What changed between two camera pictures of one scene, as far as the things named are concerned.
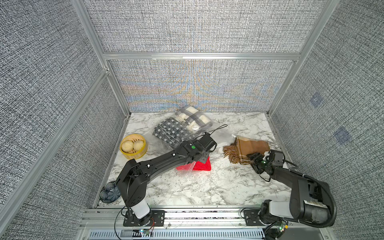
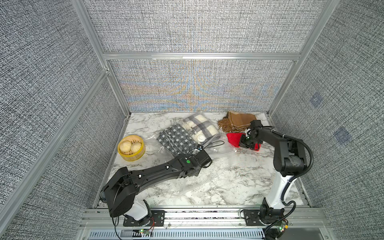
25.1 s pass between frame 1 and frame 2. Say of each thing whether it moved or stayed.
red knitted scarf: moved
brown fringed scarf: moved
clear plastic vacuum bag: moved
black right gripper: moved
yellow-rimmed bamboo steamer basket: stayed
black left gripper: moved
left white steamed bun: stayed
